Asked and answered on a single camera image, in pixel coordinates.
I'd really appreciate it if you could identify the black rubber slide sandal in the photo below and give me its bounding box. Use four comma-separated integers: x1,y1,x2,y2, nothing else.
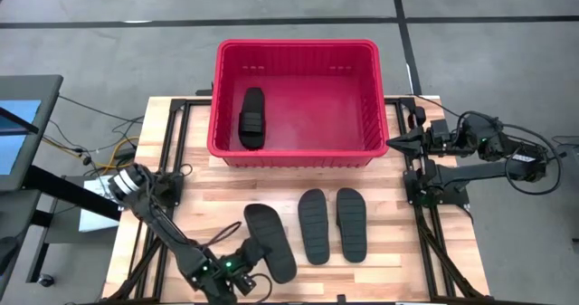
238,86,268,151
297,187,332,266
336,186,368,264
242,203,299,285

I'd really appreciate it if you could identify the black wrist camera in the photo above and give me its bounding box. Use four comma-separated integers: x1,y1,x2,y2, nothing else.
234,272,259,297
428,118,450,137

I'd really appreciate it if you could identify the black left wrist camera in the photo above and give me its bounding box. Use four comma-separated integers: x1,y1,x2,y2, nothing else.
234,272,259,297

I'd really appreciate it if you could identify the black monitor stand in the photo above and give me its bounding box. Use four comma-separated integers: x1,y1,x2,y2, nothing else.
0,164,123,284

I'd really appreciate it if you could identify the small black clamp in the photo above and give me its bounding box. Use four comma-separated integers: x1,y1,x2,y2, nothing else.
408,105,428,128

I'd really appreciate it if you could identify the black floor cable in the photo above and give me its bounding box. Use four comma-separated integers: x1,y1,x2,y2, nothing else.
44,94,146,161

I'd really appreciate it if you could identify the red plastic bin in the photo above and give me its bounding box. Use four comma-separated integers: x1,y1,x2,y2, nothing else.
206,38,390,169

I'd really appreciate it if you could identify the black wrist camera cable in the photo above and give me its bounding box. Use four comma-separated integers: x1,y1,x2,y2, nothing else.
251,272,274,305

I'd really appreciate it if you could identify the grey touchscreen monitor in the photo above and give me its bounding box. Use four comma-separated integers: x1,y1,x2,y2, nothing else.
0,74,64,193

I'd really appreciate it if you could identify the white box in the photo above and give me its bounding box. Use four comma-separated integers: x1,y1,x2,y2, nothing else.
79,176,121,233

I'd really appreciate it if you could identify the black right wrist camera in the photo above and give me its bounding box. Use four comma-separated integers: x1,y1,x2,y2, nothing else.
428,118,450,137

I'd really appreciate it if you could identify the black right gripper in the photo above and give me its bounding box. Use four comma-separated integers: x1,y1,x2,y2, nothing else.
386,126,454,157

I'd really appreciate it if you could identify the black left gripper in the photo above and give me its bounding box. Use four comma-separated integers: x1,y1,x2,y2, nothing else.
223,236,275,281

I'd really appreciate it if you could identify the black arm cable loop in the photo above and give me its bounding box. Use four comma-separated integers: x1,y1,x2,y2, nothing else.
198,221,243,252

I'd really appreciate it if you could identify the black aluminium frame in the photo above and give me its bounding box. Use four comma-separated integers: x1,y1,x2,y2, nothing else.
107,97,214,302
384,96,489,302

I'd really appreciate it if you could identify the yellow cable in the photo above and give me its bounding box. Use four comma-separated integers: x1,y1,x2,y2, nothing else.
43,135,141,170

